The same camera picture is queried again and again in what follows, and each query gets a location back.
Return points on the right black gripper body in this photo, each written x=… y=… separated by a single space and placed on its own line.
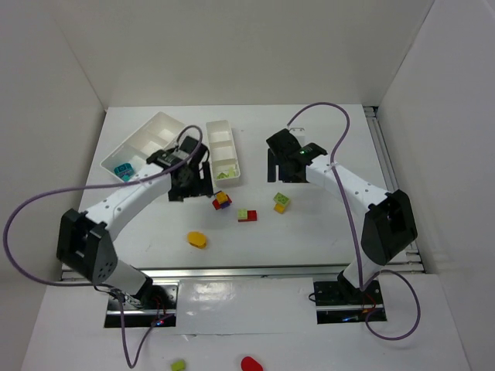
x=285 y=176

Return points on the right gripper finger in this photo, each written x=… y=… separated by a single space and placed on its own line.
x=272 y=167
x=283 y=170

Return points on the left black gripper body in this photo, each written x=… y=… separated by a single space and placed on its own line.
x=191 y=193

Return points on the red yellow purple lego stack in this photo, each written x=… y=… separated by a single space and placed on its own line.
x=221 y=200

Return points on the lime lego brick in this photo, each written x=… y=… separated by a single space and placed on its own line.
x=227 y=173

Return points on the lime and red lego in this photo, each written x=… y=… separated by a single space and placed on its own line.
x=246 y=215

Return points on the yellow oval lego piece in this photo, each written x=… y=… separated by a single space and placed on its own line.
x=197 y=239

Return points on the teal arched lego brick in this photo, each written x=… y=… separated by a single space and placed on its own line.
x=124 y=170

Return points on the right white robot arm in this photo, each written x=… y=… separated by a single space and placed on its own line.
x=386 y=218

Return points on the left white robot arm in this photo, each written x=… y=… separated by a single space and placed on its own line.
x=86 y=239

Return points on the lime and yellow lego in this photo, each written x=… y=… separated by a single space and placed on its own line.
x=281 y=202

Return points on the centre white compartment tray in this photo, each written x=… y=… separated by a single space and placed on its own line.
x=223 y=153

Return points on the white compartment tray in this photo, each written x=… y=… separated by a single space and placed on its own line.
x=223 y=153
x=159 y=132

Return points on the left white compartment tray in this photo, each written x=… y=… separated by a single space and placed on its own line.
x=159 y=132

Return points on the lime lego foreground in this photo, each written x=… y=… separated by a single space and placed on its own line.
x=178 y=365

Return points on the red oval lego foreground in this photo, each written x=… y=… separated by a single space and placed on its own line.
x=250 y=364

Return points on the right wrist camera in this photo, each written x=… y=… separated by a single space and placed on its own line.
x=299 y=133

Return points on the front aluminium rail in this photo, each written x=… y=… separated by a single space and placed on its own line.
x=310 y=270

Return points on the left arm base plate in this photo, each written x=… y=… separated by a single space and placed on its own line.
x=159 y=307

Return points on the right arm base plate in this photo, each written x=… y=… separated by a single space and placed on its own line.
x=332 y=307

